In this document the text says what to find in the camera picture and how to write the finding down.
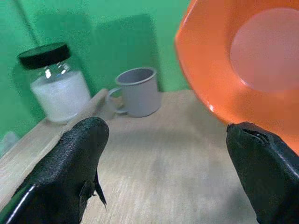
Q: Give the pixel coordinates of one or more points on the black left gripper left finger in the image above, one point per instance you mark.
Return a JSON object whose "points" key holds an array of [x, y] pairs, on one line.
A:
{"points": [[65, 163]]}

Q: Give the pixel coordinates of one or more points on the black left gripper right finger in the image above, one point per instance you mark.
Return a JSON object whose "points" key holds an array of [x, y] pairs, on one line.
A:
{"points": [[264, 175]]}

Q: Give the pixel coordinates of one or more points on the orange plate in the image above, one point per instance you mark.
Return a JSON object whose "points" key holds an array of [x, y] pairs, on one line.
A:
{"points": [[205, 58]]}

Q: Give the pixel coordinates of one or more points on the glass jar with black lid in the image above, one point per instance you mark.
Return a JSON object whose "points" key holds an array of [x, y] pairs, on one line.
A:
{"points": [[58, 95]]}

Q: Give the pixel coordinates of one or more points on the grey metal mug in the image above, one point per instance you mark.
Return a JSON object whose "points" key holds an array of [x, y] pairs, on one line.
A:
{"points": [[142, 95]]}

